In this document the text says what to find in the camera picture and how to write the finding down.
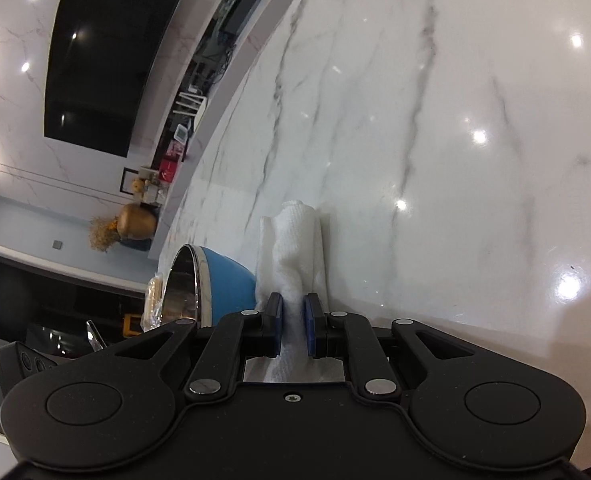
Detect white cloth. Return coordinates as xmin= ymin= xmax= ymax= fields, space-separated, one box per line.
xmin=253 ymin=200 xmax=346 ymax=386

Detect clear plastic bag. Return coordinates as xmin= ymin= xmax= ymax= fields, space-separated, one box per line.
xmin=143 ymin=272 xmax=170 ymax=333

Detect gold vase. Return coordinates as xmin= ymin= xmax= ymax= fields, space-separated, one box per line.
xmin=117 ymin=203 xmax=157 ymax=241

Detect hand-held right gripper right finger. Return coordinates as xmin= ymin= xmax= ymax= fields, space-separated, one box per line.
xmin=303 ymin=292 xmax=501 ymax=403

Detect phone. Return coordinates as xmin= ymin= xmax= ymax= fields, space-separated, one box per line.
xmin=0 ymin=341 xmax=84 ymax=386

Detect black picture frame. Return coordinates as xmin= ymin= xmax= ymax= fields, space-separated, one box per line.
xmin=122 ymin=167 xmax=144 ymax=196

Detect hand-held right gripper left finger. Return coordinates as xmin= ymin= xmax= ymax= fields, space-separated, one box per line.
xmin=90 ymin=292 xmax=284 ymax=403

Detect black television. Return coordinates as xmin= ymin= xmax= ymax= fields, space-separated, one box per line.
xmin=43 ymin=0 xmax=184 ymax=158

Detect dried flowers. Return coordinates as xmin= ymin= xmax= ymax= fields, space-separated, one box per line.
xmin=90 ymin=215 xmax=121 ymax=253

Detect white TV console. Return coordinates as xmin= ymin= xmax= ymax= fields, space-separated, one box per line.
xmin=148 ymin=0 xmax=326 ymax=261

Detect blue steel bowl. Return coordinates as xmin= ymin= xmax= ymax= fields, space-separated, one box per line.
xmin=158 ymin=244 xmax=256 ymax=331

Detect white router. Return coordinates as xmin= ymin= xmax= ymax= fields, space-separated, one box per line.
xmin=173 ymin=91 xmax=209 ymax=118

